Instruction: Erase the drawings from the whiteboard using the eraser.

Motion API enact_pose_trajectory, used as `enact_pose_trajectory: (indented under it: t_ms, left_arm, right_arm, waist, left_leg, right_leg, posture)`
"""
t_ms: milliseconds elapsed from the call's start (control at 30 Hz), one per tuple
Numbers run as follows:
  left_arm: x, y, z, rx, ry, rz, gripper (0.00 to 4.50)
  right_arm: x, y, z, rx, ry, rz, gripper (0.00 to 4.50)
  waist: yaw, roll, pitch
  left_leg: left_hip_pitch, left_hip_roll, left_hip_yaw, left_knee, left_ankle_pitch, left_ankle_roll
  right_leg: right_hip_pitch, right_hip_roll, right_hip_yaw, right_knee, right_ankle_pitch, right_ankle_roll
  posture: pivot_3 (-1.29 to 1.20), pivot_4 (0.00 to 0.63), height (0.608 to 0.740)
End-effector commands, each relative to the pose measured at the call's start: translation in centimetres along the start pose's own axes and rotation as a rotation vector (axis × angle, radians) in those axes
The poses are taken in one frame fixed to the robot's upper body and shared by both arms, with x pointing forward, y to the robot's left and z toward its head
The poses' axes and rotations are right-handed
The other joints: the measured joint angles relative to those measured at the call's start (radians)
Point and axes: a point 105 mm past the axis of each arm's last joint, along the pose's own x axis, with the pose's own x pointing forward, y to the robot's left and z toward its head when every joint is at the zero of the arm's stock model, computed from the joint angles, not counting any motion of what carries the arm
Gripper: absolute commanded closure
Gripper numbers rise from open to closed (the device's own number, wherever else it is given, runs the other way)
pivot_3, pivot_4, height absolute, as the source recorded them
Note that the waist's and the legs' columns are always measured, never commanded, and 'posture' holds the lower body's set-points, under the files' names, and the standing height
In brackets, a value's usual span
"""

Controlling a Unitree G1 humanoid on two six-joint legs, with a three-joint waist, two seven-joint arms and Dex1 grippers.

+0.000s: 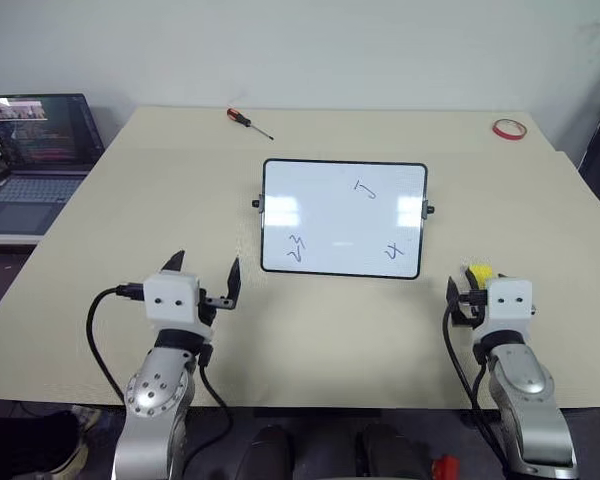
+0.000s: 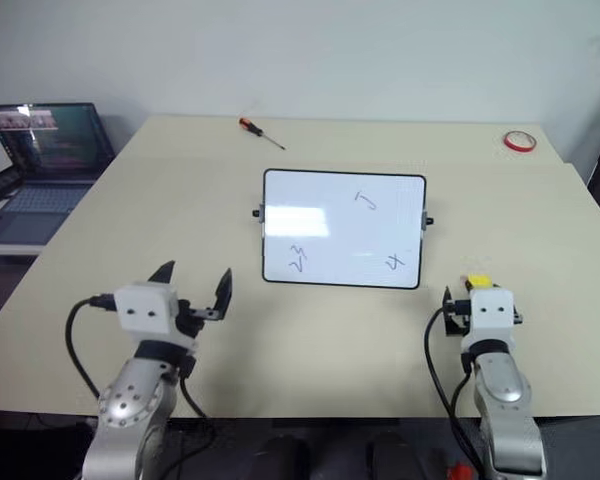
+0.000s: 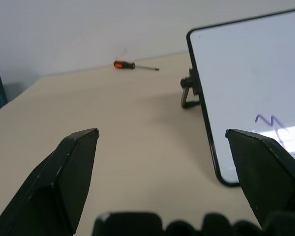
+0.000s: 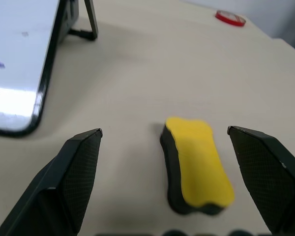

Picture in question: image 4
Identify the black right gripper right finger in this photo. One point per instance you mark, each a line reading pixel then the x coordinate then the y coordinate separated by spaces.
pixel 268 177

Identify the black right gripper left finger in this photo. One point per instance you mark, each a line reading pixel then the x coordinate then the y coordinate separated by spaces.
pixel 64 177

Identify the yellow and black eraser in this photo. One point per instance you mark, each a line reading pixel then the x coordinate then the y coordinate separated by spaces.
pixel 199 162

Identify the black-framed whiteboard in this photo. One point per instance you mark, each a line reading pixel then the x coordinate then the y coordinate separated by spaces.
pixel 17 64

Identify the black whiteboard stand leg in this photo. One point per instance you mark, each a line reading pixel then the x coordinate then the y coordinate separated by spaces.
pixel 88 24

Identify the red tape roll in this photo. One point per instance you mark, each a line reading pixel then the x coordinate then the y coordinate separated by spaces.
pixel 230 17

